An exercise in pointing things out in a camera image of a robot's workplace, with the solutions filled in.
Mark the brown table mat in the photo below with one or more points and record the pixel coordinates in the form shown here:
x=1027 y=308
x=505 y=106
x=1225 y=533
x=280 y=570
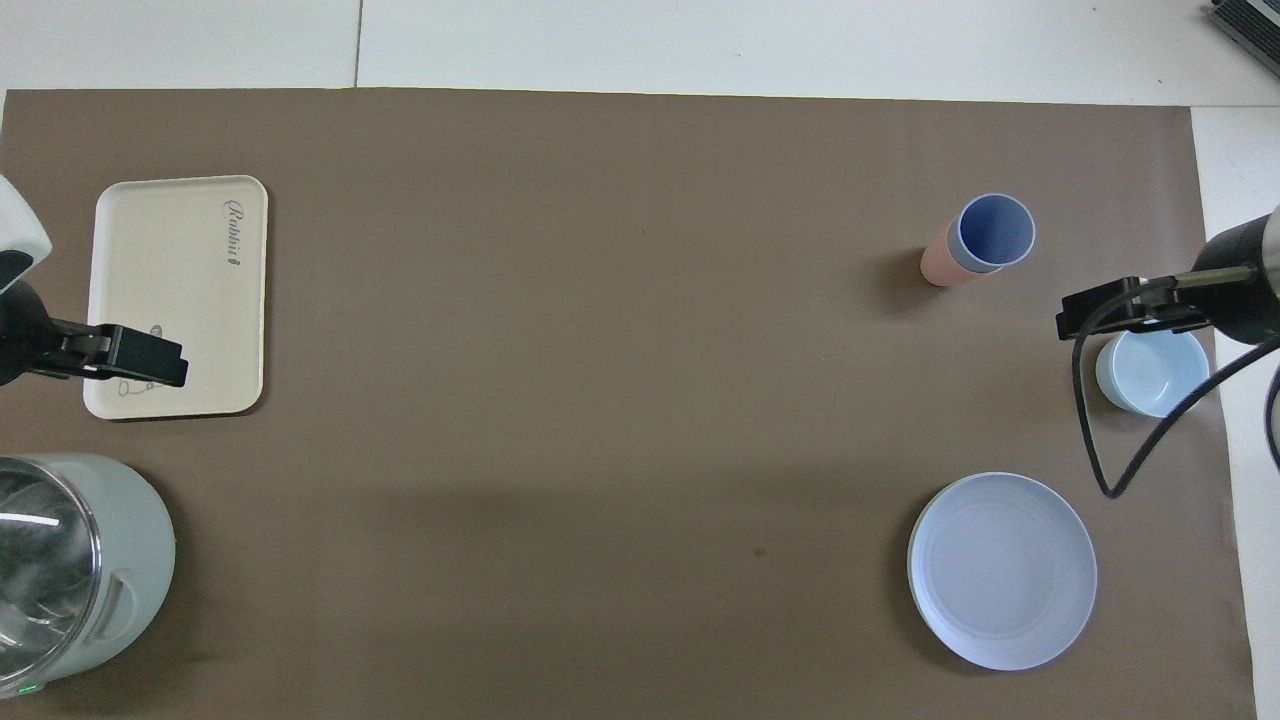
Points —
x=640 y=400

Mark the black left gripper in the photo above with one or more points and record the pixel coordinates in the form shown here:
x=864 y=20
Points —
x=20 y=335

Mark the grey ribbed device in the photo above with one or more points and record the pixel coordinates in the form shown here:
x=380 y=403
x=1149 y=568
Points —
x=1255 y=20

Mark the cream tray with Rabbit print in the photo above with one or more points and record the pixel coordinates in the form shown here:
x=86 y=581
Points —
x=170 y=280

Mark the pale green electric pot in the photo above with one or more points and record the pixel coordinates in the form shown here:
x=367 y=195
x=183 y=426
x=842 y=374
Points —
x=135 y=540

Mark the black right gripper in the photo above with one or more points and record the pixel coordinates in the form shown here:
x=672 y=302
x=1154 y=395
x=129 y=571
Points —
x=1235 y=300

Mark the light blue bowl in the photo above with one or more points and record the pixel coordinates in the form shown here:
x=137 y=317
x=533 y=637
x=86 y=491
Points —
x=1140 y=375

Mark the pale blue plate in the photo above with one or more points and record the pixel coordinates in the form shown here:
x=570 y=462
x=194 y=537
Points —
x=1000 y=570

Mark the blue cup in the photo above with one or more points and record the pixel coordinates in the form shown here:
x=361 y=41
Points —
x=995 y=230

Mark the pink cup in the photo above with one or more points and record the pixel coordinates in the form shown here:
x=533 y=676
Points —
x=940 y=265

